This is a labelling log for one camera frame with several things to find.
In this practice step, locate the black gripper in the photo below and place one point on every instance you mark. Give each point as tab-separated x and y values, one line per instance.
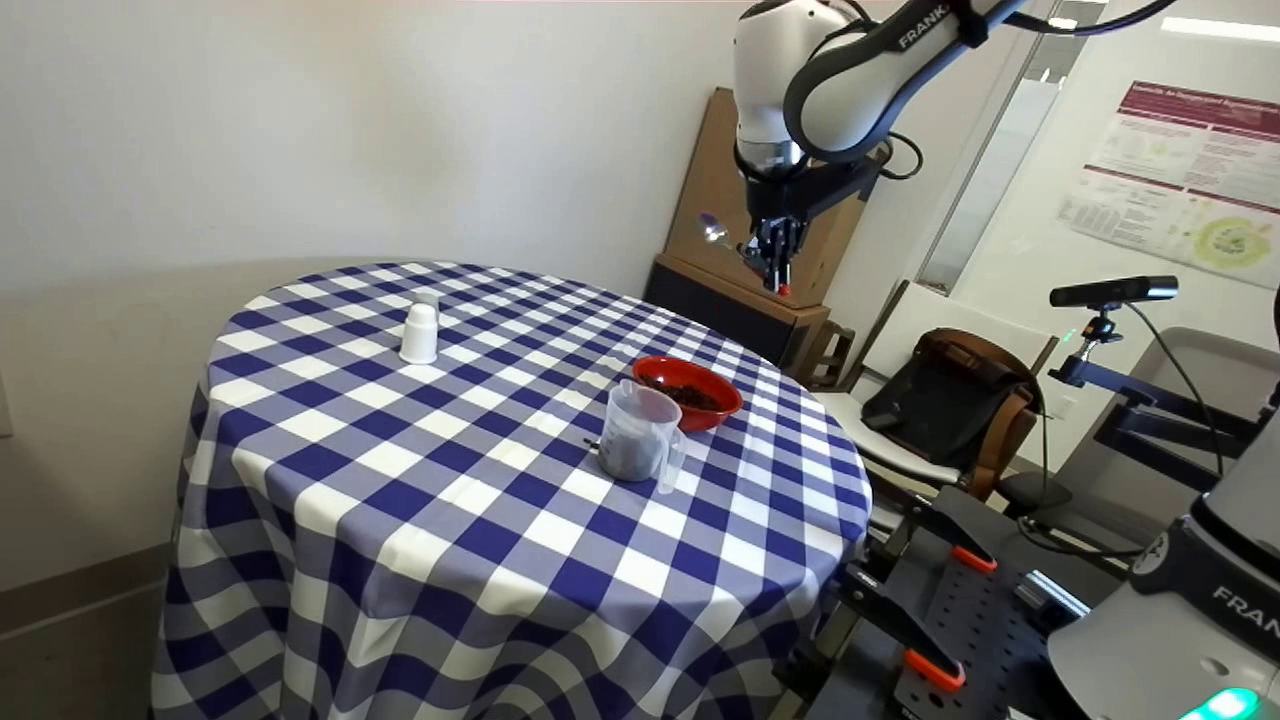
780	203

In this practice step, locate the red bowl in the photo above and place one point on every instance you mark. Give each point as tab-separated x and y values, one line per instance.
685	386

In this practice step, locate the clear plastic measuring cup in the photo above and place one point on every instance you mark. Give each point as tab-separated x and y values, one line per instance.
636	424

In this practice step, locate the brown cardboard sheet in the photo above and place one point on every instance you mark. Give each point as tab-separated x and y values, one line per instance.
706	224

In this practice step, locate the dark brown beans heap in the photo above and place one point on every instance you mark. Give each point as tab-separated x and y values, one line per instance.
631	460
696	390

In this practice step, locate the brown leather bag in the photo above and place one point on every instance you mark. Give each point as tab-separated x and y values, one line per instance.
953	394

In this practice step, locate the orange black clamp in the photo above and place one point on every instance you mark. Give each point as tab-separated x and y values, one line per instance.
932	669
972	560

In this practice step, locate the small white bottle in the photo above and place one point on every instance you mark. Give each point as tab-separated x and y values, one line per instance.
421	339

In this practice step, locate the black perforated robot table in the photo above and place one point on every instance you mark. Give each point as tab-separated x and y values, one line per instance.
960	625

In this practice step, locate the blue white checkered tablecloth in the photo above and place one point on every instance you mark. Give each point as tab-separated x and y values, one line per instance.
442	504

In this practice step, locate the black camera on tripod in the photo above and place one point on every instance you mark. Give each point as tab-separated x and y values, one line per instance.
1112	293

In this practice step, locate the white wall poster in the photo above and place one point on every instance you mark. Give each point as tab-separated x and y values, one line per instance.
1186	180

